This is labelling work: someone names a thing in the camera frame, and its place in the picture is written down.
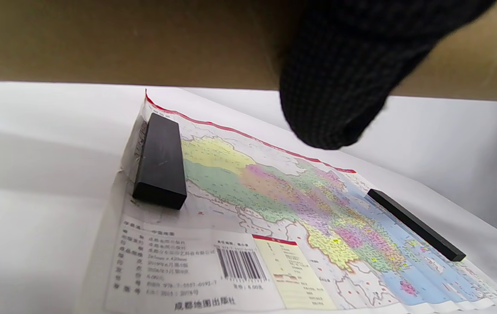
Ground brown cardboard mailing tube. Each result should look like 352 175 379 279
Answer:
0 0 497 103

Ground person's left hand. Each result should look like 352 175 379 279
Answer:
279 0 497 150

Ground black bar paperweight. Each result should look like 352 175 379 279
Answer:
133 113 188 210
367 188 467 262

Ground colourful paper map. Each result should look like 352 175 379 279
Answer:
74 89 497 314

